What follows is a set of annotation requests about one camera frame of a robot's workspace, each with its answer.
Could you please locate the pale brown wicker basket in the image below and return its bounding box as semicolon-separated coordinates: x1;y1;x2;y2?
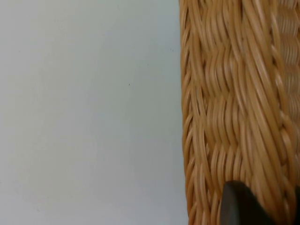
178;0;300;225

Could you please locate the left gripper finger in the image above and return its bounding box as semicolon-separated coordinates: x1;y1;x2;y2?
219;180;278;225

